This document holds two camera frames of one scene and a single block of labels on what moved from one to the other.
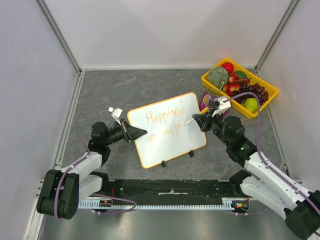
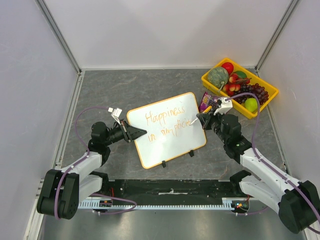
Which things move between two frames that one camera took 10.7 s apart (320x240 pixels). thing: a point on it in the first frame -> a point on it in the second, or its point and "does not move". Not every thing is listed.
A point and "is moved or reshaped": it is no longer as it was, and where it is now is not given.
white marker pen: (202, 111) is moved or reshaped
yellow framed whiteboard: (170, 136) does not move
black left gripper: (131, 133) does not move
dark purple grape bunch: (263, 96) does not move
